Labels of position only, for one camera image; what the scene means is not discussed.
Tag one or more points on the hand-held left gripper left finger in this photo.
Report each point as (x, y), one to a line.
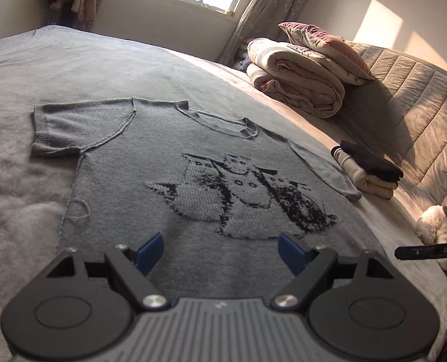
(150, 249)

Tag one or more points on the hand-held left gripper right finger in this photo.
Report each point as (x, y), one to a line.
(291, 253)

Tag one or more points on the grey knit sweater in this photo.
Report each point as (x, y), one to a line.
(133, 166)

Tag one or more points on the white plush toy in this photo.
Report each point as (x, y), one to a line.
(432, 226)

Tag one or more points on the beige folded garment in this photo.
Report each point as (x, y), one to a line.
(366, 184)

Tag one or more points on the black folded garment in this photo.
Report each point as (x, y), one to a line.
(374, 166)

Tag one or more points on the grey padded headboard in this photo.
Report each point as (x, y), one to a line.
(415, 98)

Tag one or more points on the folded beige pink quilt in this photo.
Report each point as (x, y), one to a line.
(295, 79)

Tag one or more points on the pink beige pillow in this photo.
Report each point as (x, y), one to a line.
(329, 45)

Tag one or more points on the patterned curtain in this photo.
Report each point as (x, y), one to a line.
(261, 11)

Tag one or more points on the pink hanging garment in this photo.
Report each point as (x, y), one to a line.
(86, 5)

